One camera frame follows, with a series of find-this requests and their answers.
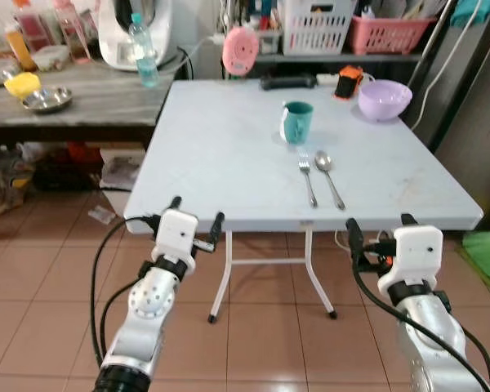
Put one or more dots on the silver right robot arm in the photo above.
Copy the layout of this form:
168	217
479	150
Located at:
429	335

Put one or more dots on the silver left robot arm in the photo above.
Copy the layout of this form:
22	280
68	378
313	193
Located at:
151	302

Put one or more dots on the white box under table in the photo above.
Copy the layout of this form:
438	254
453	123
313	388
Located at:
121	175

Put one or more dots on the white folding table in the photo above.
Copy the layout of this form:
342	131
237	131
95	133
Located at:
229	163

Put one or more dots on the metal fork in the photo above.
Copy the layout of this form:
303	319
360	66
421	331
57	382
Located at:
307	181

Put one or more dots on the metal spoon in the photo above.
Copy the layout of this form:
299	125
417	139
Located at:
324	161

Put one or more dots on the green broom head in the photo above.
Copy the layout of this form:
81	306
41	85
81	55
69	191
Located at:
488	255

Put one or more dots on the purple plastic bowl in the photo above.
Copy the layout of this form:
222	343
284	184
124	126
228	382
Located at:
384	102

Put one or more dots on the dark wooden side table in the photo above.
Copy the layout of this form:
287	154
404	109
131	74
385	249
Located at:
106	102

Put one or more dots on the teal mug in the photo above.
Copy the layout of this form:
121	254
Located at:
297	122

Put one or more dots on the patterned bag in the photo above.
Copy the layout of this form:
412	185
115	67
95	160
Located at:
4	184

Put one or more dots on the orange and black device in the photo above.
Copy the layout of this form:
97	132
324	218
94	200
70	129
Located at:
348	83

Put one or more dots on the clear plastic water bottle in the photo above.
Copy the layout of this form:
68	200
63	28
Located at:
143	53

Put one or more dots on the pink round gadget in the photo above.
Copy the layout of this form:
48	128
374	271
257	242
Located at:
240	51

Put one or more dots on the white kitchen appliance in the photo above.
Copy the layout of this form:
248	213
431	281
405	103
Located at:
114	33

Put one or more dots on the pink plastic basket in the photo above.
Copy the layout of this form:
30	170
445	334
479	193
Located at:
388	37

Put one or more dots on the clear food container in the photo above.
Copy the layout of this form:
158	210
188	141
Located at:
51	57

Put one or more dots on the pink tall bottle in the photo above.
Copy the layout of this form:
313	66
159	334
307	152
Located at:
70	28

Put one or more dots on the white plastic basket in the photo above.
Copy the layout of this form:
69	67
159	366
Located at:
317	33

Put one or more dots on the orange bottle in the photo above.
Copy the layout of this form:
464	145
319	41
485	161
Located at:
20	49

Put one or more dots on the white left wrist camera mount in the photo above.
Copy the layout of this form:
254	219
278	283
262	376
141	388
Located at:
177	233

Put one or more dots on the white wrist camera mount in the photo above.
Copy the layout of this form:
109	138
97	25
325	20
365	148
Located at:
416	253
177	233

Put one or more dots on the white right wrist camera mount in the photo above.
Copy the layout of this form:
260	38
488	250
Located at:
416	253

